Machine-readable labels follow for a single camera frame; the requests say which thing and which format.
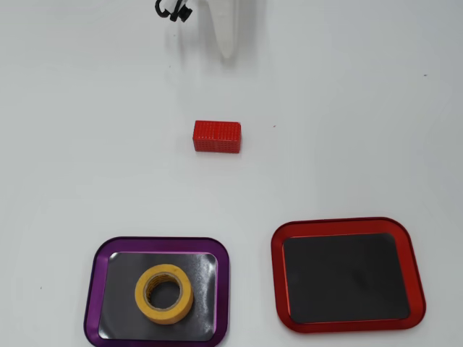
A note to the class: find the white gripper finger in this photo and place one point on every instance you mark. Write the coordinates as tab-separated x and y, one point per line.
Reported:
226	32

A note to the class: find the yellow tape roll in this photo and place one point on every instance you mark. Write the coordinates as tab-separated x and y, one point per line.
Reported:
173	315

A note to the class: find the purple metal dish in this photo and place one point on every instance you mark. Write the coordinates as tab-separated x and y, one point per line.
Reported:
123	267

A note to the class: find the red perforated block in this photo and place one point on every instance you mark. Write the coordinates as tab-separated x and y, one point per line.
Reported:
217	137

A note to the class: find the red metal dish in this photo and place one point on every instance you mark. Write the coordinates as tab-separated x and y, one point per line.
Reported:
343	278

